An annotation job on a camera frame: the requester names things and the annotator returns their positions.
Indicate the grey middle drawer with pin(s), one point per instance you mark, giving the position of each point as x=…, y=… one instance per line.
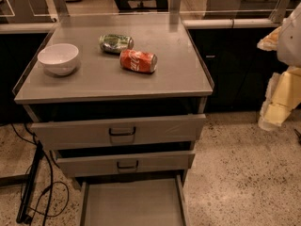
x=126, y=163

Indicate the green soda can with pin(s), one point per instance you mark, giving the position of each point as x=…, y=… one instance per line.
x=113, y=43

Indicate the red coke can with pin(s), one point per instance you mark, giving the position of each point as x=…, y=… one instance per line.
x=137, y=61

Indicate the grey open bottom drawer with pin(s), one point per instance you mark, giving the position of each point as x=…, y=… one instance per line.
x=149, y=202

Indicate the grey background counter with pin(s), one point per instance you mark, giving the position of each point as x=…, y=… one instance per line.
x=239, y=9

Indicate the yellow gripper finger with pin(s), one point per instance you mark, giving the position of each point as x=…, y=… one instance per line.
x=282, y=96
x=269, y=42

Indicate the black floor bar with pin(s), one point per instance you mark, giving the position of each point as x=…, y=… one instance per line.
x=29, y=183

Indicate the grey drawer cabinet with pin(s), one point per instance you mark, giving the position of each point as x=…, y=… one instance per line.
x=100, y=89

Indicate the white ceramic bowl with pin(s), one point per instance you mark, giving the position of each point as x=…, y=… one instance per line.
x=59, y=59

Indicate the grey top drawer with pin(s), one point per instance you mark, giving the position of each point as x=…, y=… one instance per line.
x=67, y=135

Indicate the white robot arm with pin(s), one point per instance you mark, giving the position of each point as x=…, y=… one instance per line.
x=289, y=40

